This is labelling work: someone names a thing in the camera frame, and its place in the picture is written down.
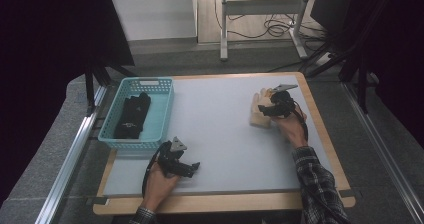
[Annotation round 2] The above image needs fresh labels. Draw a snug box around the person's right hand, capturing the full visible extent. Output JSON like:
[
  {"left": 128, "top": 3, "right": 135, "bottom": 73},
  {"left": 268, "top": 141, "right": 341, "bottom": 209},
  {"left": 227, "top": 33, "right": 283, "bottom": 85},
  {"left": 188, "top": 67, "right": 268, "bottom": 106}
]
[{"left": 274, "top": 103, "right": 308, "bottom": 149}]

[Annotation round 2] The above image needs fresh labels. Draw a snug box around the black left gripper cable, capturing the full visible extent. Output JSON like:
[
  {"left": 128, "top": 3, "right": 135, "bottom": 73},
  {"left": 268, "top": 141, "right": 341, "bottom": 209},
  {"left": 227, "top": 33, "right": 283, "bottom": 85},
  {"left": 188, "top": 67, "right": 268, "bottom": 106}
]
[{"left": 141, "top": 142, "right": 168, "bottom": 198}]

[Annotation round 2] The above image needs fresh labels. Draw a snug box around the person's left hand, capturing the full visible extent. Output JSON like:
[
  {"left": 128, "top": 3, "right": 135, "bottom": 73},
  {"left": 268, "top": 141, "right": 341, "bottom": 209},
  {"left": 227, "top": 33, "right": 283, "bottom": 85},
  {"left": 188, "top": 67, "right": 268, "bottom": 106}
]
[{"left": 141, "top": 165, "right": 181, "bottom": 212}]

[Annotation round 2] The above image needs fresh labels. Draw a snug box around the black metal stand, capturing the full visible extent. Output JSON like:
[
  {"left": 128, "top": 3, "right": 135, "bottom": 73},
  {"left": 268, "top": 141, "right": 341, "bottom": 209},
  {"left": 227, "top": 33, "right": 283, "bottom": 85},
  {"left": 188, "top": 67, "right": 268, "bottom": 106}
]
[
  {"left": 84, "top": 60, "right": 138, "bottom": 115},
  {"left": 306, "top": 33, "right": 371, "bottom": 115}
]

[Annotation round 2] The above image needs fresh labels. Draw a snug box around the light grey table mat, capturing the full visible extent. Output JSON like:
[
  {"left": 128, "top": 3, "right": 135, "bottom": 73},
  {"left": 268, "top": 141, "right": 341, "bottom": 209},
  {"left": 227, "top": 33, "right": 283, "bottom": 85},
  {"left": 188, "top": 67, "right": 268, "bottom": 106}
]
[{"left": 103, "top": 74, "right": 338, "bottom": 198}]

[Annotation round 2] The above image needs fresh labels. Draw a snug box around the white power strip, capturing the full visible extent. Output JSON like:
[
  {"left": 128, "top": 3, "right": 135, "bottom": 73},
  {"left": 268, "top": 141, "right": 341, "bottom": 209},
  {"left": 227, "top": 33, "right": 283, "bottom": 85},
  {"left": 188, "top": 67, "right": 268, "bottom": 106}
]
[{"left": 314, "top": 52, "right": 333, "bottom": 67}]

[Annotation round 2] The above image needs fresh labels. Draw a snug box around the black curtain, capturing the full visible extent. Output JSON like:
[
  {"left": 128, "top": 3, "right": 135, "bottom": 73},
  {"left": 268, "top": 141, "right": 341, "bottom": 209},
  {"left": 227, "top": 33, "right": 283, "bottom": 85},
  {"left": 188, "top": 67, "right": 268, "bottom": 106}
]
[
  {"left": 313, "top": 0, "right": 424, "bottom": 148},
  {"left": 0, "top": 0, "right": 134, "bottom": 205}
]

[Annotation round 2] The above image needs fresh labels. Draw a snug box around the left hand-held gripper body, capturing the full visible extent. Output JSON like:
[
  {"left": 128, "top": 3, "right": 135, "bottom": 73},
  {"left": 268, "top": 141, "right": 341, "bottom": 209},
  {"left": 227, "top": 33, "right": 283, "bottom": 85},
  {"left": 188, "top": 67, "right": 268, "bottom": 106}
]
[{"left": 156, "top": 136, "right": 188, "bottom": 177}]

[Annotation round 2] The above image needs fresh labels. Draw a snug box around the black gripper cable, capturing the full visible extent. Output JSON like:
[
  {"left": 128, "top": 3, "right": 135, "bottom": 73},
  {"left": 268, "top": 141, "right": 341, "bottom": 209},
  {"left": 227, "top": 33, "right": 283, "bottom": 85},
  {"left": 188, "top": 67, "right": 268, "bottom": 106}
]
[
  {"left": 293, "top": 100, "right": 309, "bottom": 142},
  {"left": 141, "top": 142, "right": 168, "bottom": 198}
]

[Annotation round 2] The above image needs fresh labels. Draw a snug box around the grey table bracket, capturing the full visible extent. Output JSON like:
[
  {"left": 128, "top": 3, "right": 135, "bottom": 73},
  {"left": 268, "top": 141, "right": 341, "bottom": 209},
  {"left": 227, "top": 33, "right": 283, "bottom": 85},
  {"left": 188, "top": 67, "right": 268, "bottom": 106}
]
[
  {"left": 86, "top": 197, "right": 109, "bottom": 206},
  {"left": 339, "top": 189, "right": 363, "bottom": 198}
]

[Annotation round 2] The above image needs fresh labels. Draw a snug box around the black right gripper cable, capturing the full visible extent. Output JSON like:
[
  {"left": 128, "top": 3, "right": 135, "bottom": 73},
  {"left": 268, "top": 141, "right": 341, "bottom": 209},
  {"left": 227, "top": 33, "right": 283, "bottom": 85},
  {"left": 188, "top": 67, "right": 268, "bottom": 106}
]
[{"left": 293, "top": 100, "right": 309, "bottom": 142}]

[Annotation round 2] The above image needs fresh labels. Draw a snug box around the beige knit glove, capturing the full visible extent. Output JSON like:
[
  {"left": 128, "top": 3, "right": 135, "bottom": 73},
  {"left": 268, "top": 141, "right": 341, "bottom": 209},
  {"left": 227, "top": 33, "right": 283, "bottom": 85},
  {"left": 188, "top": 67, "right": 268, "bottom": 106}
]
[{"left": 249, "top": 87, "right": 279, "bottom": 129}]

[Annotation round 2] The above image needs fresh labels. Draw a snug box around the white cabinet panel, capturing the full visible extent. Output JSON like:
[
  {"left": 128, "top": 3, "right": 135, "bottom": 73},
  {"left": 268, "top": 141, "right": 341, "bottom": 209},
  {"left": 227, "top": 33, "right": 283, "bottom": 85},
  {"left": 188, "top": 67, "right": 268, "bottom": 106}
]
[{"left": 109, "top": 0, "right": 198, "bottom": 42}]

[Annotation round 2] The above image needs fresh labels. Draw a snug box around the aluminium rail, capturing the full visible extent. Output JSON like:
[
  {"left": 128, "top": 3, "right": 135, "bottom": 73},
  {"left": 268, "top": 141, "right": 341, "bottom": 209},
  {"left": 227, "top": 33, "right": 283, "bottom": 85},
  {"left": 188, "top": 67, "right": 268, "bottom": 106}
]
[
  {"left": 343, "top": 82, "right": 424, "bottom": 223},
  {"left": 34, "top": 85, "right": 108, "bottom": 224}
]

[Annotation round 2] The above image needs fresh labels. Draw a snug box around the black glove with white print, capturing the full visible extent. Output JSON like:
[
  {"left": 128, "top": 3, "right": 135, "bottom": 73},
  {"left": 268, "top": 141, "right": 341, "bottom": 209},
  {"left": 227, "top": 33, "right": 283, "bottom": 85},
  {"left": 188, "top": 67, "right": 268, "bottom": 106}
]
[{"left": 113, "top": 95, "right": 148, "bottom": 140}]

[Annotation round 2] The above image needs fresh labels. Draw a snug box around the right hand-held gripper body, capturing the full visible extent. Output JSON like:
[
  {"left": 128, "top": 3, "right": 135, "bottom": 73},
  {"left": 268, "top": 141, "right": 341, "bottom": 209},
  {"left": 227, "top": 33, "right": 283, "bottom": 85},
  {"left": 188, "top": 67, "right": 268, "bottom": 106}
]
[{"left": 270, "top": 84, "right": 299, "bottom": 118}]

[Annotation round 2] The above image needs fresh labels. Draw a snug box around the turquoise plastic basket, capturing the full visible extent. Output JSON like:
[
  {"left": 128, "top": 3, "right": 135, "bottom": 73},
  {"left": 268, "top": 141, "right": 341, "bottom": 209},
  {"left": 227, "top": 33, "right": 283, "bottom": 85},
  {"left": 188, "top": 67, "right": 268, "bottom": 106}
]
[{"left": 98, "top": 77, "right": 175, "bottom": 151}]

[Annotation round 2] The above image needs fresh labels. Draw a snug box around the black floor cable bundle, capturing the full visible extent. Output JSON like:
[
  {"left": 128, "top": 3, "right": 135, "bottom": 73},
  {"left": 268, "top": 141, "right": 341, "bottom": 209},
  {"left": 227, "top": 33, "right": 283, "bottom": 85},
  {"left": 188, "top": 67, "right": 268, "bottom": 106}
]
[{"left": 213, "top": 0, "right": 329, "bottom": 42}]

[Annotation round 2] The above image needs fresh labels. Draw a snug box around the white metal desk frame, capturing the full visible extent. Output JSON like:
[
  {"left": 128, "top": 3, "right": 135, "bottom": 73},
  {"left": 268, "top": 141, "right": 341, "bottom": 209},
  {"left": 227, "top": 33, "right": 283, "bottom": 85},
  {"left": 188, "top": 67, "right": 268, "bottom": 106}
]
[{"left": 219, "top": 0, "right": 309, "bottom": 62}]

